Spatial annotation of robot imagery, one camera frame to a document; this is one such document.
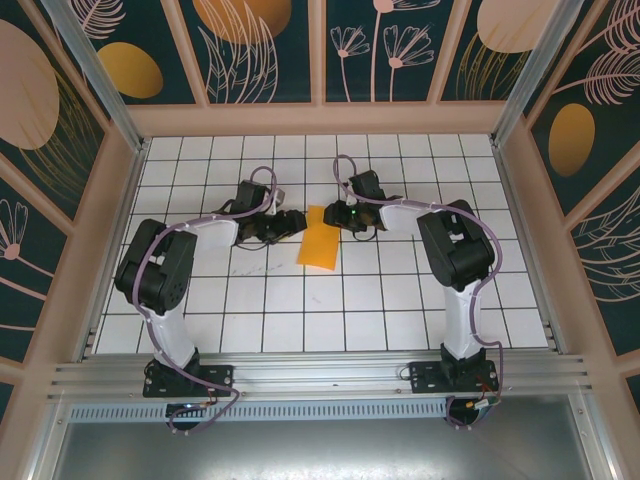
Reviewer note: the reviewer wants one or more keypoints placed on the grey metal sheet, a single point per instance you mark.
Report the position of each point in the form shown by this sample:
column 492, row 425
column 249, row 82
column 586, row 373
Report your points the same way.
column 320, row 450

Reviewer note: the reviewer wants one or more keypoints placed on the aluminium mounting rail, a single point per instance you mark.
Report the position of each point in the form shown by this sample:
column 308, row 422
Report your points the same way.
column 320, row 370

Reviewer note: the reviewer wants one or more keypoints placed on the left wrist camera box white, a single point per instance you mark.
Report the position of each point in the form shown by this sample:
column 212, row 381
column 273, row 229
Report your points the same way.
column 278, row 201

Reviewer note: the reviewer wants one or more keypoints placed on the aluminium corner post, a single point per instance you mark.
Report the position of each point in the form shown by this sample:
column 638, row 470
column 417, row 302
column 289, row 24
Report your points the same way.
column 537, row 75
column 100, row 75

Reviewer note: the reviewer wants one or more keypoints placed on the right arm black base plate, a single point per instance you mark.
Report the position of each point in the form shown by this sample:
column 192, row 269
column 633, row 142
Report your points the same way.
column 425, row 380

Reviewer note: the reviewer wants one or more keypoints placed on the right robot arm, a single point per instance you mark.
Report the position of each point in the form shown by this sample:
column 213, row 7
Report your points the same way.
column 455, row 250

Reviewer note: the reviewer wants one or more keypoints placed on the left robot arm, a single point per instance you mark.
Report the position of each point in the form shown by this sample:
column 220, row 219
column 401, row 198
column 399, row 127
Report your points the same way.
column 160, row 260

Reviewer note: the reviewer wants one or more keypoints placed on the small controller board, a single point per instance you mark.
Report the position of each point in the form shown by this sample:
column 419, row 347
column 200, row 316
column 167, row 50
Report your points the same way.
column 192, row 406
column 482, row 405

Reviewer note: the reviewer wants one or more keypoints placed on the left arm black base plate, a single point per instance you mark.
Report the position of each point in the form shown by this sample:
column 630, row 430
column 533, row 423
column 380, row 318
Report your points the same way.
column 220, row 380

